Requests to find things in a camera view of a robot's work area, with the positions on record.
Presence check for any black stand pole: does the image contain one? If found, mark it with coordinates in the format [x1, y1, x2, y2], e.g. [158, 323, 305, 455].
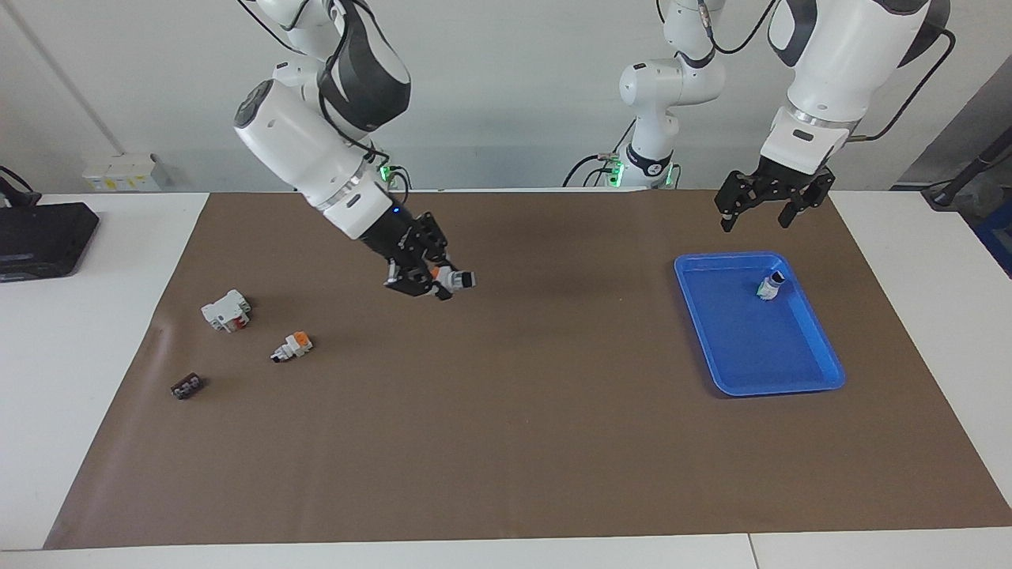
[921, 126, 1012, 210]

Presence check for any blue plastic tray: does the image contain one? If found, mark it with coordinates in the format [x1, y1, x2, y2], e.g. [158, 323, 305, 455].
[674, 251, 846, 397]

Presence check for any black flat device box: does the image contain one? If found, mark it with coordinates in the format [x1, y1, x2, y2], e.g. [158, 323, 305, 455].
[0, 202, 100, 281]

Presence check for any black left arm base cable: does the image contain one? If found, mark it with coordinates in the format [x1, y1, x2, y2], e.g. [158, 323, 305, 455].
[563, 119, 637, 189]

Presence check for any orange-based switch with silver tip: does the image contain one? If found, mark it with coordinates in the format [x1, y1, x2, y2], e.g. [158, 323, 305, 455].
[270, 332, 313, 364]

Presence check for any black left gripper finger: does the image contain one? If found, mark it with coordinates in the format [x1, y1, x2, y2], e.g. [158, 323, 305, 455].
[715, 170, 772, 234]
[779, 168, 836, 230]

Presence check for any brown table mat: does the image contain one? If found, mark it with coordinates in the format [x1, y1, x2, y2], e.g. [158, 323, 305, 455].
[43, 190, 1012, 550]

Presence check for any black plug with cable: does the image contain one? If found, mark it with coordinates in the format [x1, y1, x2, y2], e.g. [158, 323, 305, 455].
[0, 166, 40, 209]

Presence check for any blue crate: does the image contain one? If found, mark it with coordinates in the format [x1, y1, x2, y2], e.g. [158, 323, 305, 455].
[974, 202, 1012, 277]

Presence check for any white wall socket box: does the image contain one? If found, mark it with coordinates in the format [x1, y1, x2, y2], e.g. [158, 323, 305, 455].
[83, 154, 163, 192]

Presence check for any orange-based switch with black knob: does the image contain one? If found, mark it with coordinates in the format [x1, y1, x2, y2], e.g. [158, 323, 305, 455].
[432, 267, 477, 293]

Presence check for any white circuit breaker with red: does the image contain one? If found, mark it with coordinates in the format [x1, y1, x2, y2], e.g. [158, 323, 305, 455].
[201, 290, 252, 333]

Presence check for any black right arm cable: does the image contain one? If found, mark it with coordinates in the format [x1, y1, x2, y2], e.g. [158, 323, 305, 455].
[237, 0, 412, 208]

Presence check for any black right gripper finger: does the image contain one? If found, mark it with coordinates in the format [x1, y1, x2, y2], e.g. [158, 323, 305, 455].
[417, 212, 455, 273]
[385, 265, 453, 301]

